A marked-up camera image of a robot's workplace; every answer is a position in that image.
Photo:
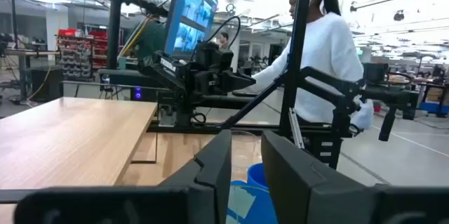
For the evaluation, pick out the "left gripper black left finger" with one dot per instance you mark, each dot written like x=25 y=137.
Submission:
x=214 y=168

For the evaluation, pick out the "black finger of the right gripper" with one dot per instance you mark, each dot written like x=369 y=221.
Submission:
x=240 y=81

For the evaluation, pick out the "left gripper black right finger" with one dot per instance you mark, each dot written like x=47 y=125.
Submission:
x=298 y=189

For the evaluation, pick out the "blue plastic mug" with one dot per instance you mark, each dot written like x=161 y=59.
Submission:
x=259 y=204

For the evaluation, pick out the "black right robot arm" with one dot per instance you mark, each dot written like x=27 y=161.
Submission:
x=165 y=66

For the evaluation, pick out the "light wooden shelf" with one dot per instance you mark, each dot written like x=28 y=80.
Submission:
x=70 y=136

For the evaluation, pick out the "person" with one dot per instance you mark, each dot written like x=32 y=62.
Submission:
x=329 y=55
x=223 y=40

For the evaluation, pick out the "silver metal strip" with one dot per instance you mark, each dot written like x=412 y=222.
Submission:
x=295 y=127

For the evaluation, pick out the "black computer tower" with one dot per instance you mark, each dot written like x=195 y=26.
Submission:
x=142 y=93

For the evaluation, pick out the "red parts bin rack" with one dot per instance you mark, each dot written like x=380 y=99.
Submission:
x=75 y=55

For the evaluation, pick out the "blue storage bin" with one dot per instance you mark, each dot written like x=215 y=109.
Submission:
x=433 y=108

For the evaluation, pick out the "black cabinet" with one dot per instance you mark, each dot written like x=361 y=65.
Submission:
x=47 y=83

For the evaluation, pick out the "grey workbench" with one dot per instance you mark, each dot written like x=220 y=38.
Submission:
x=24 y=52

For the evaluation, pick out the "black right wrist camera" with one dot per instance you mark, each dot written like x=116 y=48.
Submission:
x=214 y=57

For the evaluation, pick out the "black aluminium frame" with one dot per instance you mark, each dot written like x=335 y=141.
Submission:
x=300 y=41

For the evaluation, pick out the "black monitor mount pole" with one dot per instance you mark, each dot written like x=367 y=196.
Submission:
x=114 y=27

